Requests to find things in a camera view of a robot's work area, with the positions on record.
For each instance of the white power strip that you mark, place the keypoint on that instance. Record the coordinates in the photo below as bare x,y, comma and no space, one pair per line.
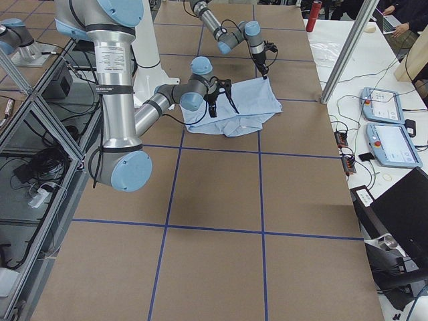
39,198

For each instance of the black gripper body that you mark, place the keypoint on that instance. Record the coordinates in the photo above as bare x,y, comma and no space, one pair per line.
259,60
210,99

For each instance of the aluminium frame rack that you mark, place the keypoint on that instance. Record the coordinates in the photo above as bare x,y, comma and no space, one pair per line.
43,145

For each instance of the laptop computer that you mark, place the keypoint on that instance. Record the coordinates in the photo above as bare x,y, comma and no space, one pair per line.
386,23

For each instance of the grey aluminium frame post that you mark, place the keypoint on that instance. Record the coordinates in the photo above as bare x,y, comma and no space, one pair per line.
363,17

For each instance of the lower teach pendant tablet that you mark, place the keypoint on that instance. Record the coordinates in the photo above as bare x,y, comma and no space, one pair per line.
392,145

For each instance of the clear plastic bag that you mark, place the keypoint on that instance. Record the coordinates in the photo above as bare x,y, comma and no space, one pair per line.
325,51

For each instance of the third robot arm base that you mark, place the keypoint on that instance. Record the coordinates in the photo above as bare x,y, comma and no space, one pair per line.
25,51

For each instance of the black monitor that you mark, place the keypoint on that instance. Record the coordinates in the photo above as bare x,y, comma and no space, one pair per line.
396,223

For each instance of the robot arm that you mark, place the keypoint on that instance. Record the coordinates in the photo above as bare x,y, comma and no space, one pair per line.
229,35
117,158

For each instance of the teach pendant tablet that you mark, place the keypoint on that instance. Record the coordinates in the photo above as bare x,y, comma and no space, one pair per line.
381,105
392,145

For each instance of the light blue button-up shirt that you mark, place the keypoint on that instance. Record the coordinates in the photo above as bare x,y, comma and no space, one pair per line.
255,103

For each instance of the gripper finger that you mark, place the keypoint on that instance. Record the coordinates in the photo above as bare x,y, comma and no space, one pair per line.
232,103
264,70
212,110

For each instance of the red cylinder bottle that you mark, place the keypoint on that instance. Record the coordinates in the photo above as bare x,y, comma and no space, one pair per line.
314,13

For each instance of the upper teach pendant tablet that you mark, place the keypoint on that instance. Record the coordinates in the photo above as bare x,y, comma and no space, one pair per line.
381,105

